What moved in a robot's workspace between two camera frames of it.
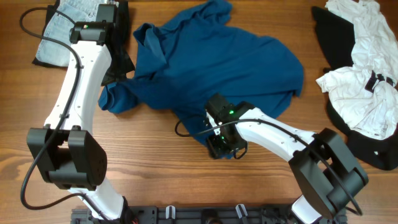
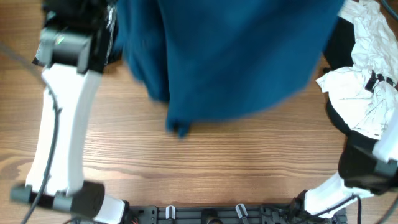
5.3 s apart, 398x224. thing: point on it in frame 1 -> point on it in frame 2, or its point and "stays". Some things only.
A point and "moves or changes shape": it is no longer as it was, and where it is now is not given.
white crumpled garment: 365,95 stays
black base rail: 196,215 stays
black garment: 118,38 -> 97,18
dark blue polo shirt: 183,59 moves or changes shape
